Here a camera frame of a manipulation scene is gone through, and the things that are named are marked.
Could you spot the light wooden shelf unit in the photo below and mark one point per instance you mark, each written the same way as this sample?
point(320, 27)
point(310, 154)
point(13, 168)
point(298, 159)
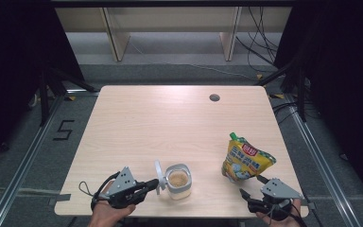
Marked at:
point(116, 38)

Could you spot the yellow black tape piece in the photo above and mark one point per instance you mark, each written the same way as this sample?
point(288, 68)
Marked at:
point(72, 98)
point(277, 96)
point(260, 76)

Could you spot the clear jar with white lid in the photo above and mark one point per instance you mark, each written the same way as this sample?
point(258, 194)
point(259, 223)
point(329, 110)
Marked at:
point(178, 179)

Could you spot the black curtain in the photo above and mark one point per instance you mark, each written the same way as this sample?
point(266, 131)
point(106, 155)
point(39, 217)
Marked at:
point(12, 63)
point(343, 78)

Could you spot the person's left hand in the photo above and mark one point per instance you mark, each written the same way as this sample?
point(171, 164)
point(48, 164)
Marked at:
point(104, 217)

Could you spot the yellow seasoning pouch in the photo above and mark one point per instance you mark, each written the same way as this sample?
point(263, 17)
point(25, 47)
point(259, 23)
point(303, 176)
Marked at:
point(249, 162)

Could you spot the person's right hand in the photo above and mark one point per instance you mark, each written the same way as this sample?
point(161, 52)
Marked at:
point(285, 224)

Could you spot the black metal stand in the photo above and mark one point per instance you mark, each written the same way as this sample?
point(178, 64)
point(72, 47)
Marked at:
point(301, 94)
point(44, 101)

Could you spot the grey floor tape piece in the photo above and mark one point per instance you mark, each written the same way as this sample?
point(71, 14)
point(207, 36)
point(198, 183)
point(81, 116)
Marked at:
point(60, 199)
point(310, 206)

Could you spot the metal floor rail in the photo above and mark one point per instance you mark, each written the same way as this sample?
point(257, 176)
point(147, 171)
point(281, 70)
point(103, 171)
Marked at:
point(22, 164)
point(321, 157)

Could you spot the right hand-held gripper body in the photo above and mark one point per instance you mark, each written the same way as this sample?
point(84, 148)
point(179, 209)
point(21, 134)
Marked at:
point(279, 190)

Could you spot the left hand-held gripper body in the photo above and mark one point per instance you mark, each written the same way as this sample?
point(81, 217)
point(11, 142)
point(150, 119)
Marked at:
point(123, 184)

